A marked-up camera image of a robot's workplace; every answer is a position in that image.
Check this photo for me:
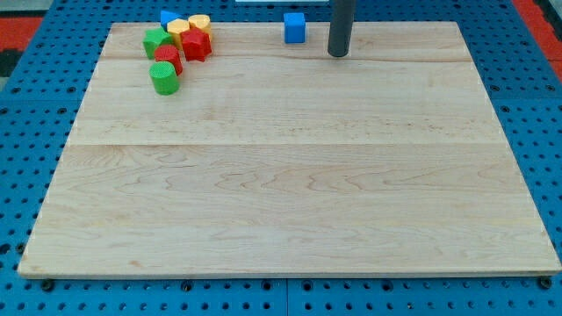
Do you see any green star block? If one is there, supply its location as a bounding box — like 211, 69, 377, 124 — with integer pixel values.
142, 27, 174, 60

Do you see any green cylinder block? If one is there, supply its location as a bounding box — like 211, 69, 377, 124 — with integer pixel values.
148, 61, 179, 95

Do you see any red cylinder block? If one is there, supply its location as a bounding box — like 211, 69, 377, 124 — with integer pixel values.
154, 44, 184, 75

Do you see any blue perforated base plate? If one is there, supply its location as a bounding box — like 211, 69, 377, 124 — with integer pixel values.
1, 1, 561, 315

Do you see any yellow heart block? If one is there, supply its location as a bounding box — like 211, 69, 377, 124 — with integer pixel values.
188, 14, 213, 40

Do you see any red star block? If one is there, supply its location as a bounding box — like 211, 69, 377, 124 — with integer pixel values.
180, 28, 212, 62

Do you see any blue triangle block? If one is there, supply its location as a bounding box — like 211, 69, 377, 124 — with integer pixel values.
160, 10, 183, 31

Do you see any grey cylindrical robot arm rod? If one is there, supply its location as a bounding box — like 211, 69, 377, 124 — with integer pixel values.
328, 0, 357, 58

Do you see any blue cube block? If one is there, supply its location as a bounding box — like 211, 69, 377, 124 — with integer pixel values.
284, 12, 306, 44

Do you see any light wooden board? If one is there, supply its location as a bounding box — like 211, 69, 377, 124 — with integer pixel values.
18, 22, 561, 279

